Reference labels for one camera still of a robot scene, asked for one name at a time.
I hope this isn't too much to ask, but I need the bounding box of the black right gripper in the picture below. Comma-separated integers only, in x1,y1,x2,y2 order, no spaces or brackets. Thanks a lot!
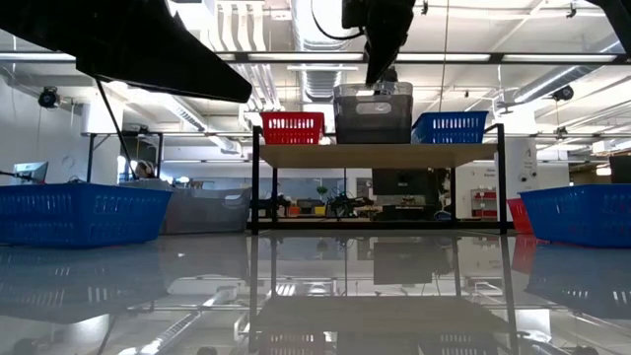
341,0,417,88

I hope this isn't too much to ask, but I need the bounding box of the grey translucent plastic basket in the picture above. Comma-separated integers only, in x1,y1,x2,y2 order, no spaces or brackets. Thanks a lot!
119,177,252,236
333,93,415,145
332,81,415,99

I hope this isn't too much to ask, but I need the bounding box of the blue plastic basket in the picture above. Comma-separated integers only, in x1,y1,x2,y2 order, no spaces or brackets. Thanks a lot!
519,183,631,249
411,109,490,145
0,181,174,249

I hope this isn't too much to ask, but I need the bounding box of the red plastic basket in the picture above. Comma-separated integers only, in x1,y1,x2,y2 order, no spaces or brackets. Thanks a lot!
259,110,326,146
506,197,534,236

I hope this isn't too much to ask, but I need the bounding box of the red storage rack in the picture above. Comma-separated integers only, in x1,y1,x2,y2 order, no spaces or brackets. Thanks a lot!
469,187,499,220

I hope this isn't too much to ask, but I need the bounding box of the person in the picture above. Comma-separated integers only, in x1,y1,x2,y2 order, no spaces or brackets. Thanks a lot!
134,159,157,180

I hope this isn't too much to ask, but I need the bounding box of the computer monitor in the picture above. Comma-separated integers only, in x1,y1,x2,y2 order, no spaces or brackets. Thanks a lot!
11,161,50,185

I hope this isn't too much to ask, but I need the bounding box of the black overhead camera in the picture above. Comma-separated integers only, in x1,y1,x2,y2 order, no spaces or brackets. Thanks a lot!
379,66,399,96

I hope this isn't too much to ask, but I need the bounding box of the silver ventilation duct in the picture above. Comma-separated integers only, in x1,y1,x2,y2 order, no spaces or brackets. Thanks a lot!
290,0,346,104

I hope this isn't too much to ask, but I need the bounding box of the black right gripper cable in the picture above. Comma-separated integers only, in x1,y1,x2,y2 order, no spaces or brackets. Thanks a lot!
309,0,367,42

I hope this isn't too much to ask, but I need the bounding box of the wooden shelf with black frame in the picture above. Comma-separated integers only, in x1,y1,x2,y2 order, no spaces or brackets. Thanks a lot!
249,122,508,237

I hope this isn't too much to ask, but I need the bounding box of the black wall screen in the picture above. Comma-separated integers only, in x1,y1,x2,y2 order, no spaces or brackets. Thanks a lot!
371,168,431,196

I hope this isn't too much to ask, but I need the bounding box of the black ceiling camera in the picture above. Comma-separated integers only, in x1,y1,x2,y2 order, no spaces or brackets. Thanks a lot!
550,84,576,103
37,86,61,110

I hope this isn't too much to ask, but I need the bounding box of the thin black cable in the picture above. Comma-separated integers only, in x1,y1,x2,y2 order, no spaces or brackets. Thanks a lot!
95,77,140,181

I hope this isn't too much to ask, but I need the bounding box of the black background table frame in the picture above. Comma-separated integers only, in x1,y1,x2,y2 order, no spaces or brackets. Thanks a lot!
85,130,165,183

